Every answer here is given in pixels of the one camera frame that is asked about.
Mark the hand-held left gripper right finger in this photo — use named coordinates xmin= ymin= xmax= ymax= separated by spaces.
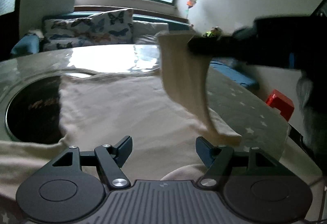
xmin=196 ymin=137 xmax=292 ymax=191

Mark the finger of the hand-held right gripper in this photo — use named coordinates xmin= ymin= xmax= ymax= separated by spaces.
xmin=188 ymin=25 xmax=256 ymax=58

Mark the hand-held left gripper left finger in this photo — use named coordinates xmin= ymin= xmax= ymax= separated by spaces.
xmin=38 ymin=136 xmax=133 ymax=191

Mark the cream garment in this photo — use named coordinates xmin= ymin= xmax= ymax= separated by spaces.
xmin=0 ymin=30 xmax=243 ymax=224

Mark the green plush toy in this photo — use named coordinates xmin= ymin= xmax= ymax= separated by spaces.
xmin=202 ymin=26 xmax=222 ymax=38

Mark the blue quilted sofa cover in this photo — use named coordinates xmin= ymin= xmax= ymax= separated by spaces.
xmin=211 ymin=59 xmax=259 ymax=91

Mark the teal corner sofa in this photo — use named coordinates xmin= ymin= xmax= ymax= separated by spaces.
xmin=10 ymin=11 xmax=260 ymax=92

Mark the colourful pinwheel toy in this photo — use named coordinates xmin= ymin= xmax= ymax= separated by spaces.
xmin=185 ymin=0 xmax=199 ymax=20

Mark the red plastic stool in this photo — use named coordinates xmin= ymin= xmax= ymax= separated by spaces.
xmin=265 ymin=89 xmax=295 ymax=122

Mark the white pillow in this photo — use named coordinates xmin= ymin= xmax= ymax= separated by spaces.
xmin=133 ymin=21 xmax=169 ymax=45

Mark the round black induction cooktop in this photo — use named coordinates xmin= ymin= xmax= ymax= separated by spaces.
xmin=4 ymin=74 xmax=66 ymax=145

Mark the blue towel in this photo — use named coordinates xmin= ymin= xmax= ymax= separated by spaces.
xmin=11 ymin=36 xmax=41 ymax=56

